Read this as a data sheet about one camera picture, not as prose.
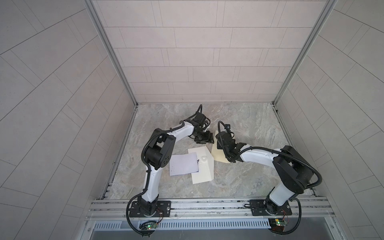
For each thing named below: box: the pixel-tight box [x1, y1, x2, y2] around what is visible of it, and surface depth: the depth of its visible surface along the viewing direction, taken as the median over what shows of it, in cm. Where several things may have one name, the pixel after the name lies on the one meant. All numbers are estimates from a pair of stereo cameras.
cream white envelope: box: [188, 145, 214, 185], surface depth 87 cm
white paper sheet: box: [169, 152, 199, 176], surface depth 87 cm
